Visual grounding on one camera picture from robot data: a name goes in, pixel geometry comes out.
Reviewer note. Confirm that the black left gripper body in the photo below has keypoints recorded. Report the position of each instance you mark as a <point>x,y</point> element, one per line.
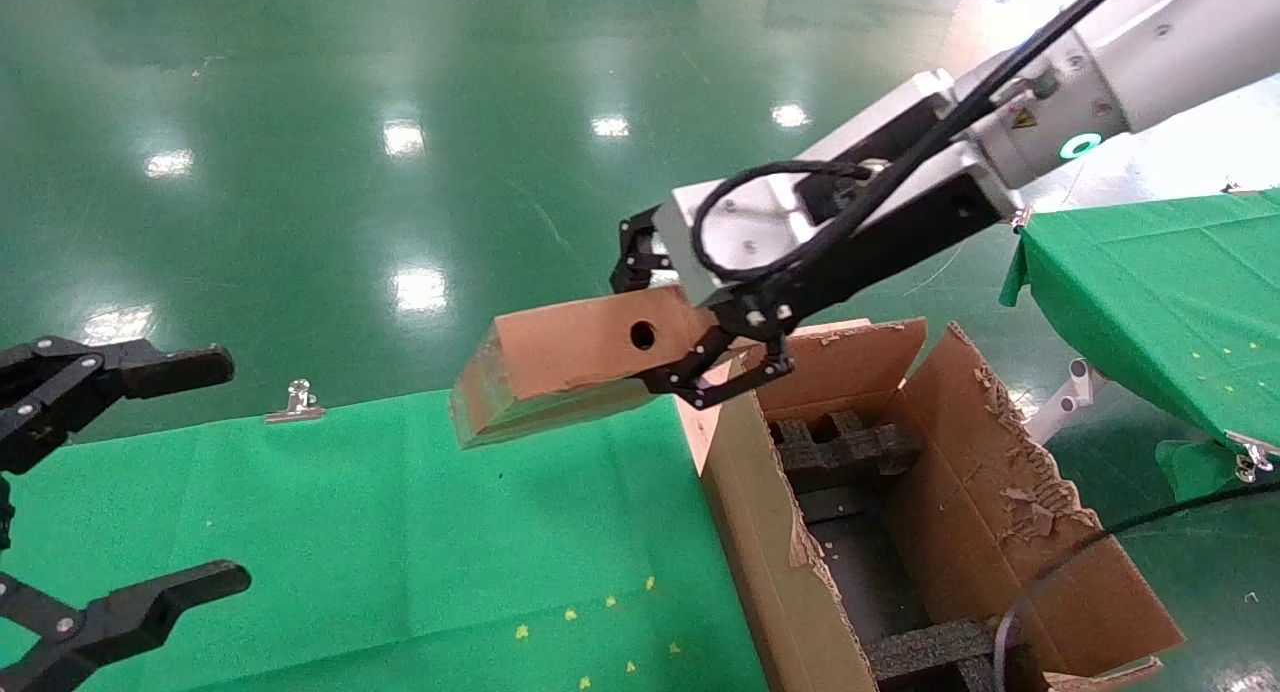
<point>4,512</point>

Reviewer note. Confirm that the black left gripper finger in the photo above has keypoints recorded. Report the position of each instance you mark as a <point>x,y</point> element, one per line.
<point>130,612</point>
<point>150,369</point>

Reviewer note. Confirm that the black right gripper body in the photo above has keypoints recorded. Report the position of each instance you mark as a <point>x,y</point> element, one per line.
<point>900,237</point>

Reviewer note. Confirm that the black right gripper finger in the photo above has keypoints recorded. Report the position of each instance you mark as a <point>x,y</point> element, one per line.
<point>705,392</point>
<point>635,262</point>

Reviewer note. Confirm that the small cardboard box with hole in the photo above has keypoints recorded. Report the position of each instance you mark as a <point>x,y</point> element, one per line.
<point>570,357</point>

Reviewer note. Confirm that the large open cardboard carton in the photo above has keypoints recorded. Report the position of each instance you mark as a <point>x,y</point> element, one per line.
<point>1010,532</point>

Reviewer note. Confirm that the silver binder clip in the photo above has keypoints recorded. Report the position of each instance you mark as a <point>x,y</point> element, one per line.
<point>297,404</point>
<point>1020,218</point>
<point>1250,459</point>
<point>1232,187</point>

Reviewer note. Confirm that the black foam insert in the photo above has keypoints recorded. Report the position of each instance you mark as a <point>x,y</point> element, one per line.
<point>850,450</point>
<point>930,652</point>

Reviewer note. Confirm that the white table leg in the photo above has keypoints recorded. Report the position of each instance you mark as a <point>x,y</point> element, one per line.
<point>1070,387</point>

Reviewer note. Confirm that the green table cloth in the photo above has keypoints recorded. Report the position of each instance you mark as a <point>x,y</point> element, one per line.
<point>1150,282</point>
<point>400,532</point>

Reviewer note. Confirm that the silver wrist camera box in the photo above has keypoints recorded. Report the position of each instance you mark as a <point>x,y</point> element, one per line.
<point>750,230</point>

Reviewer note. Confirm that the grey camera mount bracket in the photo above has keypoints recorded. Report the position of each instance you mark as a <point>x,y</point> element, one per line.
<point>915,97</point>

